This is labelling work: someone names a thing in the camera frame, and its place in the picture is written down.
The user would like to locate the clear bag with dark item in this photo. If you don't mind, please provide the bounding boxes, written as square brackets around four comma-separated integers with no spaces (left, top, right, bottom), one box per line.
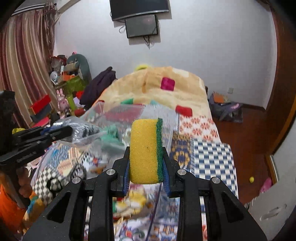
[50,116,107,147]

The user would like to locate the colourful patterned cloth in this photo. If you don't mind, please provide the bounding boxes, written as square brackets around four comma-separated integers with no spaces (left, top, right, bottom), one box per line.
[112,184,147,220]

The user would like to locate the clear plastic storage box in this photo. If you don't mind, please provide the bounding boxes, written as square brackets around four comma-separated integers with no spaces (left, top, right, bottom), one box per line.
[82,102,178,163]

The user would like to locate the green knit gloves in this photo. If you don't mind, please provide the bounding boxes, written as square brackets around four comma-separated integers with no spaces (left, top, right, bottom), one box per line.
[99,125,125,151]

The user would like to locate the yellow green sponge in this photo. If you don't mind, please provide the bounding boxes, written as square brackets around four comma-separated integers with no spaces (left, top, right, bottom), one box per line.
[129,118,164,184]

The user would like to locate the red can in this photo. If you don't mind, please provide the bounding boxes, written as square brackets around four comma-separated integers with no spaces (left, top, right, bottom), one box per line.
[74,108,86,117]

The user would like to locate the pink bunny plush toy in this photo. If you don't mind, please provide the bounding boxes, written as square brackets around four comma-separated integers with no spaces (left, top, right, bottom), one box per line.
[56,88,69,113]

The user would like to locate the green cylinder bottle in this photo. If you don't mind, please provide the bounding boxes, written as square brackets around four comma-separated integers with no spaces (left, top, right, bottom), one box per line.
[66,94,77,111]

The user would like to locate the red box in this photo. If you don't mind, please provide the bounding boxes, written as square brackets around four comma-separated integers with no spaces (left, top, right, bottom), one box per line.
[29,94,51,115]

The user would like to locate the white wardrobe sliding door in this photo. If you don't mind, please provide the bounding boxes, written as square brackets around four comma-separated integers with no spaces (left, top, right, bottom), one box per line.
[247,138,296,241]

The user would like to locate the green cardboard box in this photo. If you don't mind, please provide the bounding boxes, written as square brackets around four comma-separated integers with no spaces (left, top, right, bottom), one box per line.
[62,75,89,95]

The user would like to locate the dark purple clothing pile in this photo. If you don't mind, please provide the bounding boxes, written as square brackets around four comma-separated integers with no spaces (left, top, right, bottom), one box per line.
[80,66,116,109]

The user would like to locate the grey green plush toy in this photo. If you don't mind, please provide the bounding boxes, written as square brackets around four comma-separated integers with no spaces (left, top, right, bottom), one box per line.
[67,54,92,81]

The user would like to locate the patterned patchwork bedsheet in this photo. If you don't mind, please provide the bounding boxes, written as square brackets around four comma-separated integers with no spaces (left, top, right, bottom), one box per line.
[24,118,239,240]

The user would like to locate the yellow curved headboard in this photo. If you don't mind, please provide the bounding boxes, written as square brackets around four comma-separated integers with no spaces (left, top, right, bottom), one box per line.
[134,64,150,72]

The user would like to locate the striped brown curtain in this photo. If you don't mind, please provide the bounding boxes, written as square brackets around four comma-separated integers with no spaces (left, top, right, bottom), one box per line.
[1,3,57,128]

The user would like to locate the purple backpack on floor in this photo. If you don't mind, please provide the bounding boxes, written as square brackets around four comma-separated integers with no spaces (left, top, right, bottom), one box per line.
[209,92,243,123]

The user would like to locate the brown wooden door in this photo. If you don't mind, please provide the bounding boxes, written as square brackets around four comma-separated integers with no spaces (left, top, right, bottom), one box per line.
[266,9,295,155]

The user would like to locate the beige fleece blanket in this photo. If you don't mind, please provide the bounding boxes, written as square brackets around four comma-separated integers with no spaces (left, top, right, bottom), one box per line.
[95,66,212,118]

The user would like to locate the white wall socket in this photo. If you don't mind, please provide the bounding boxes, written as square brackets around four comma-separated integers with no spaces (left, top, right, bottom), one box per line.
[228,87,234,94]

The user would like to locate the small wall monitor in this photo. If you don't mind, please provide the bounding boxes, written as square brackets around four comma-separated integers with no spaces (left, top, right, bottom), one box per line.
[125,14,159,39]

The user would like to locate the large wall television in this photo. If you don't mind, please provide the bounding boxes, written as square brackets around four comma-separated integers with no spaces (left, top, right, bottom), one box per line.
[109,0,169,21]

